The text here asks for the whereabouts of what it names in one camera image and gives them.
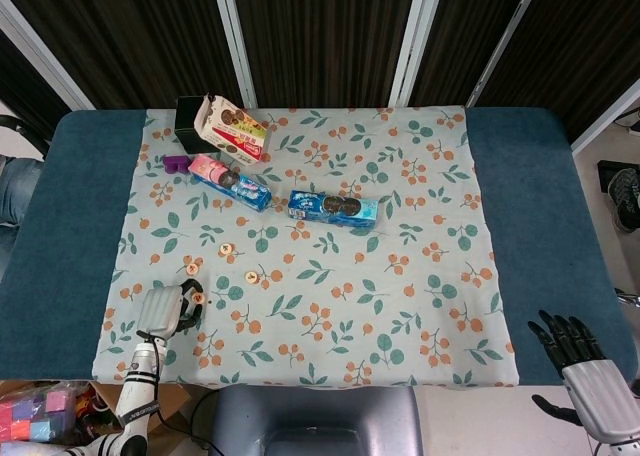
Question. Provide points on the blue jeans leg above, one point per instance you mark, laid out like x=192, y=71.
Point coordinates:
x=17, y=191

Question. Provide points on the colourful foam block set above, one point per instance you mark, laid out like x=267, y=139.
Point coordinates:
x=35, y=416

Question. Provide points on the teal table cover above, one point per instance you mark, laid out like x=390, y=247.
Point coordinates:
x=65, y=226

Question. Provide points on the dark folding room divider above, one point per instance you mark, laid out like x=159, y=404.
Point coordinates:
x=325, y=26

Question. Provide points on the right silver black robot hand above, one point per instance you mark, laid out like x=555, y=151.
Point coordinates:
x=600, y=396

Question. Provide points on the pink blue Oreo box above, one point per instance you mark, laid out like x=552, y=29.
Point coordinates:
x=245, y=191

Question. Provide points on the black open box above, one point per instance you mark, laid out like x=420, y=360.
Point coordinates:
x=186, y=121

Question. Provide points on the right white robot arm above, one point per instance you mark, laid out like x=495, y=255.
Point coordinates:
x=622, y=450

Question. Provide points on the white red cookie box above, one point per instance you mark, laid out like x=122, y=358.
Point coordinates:
x=235, y=136

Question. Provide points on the floral fruit print tablecloth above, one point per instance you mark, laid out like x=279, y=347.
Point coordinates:
x=325, y=301

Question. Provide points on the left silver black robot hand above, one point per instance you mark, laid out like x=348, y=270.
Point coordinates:
x=157, y=311

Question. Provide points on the brown cardboard box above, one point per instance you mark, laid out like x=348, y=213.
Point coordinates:
x=170, y=401

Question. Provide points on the purple plastic block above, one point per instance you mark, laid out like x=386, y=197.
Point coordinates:
x=175, y=165

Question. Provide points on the black sneaker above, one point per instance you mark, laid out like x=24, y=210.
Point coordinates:
x=625, y=201

